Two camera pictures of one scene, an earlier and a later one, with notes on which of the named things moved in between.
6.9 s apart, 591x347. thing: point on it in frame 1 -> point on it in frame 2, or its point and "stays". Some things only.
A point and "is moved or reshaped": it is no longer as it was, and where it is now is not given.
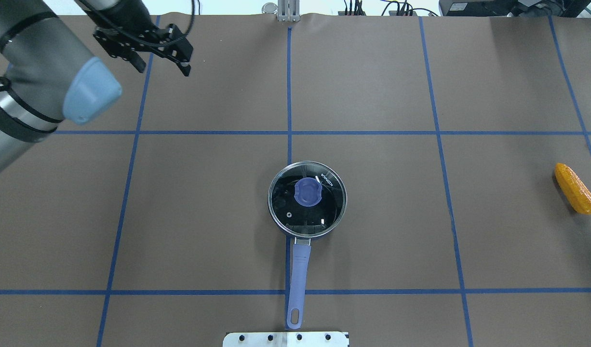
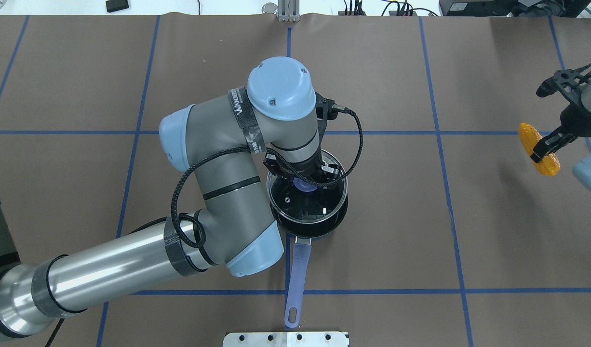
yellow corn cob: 575,189 -> 550,166
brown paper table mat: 150,225 stays
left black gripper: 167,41 -> 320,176
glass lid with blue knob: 307,199 is moved or reshaped
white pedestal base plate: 287,339 stays
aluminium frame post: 288,10 stays
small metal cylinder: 270,7 stays
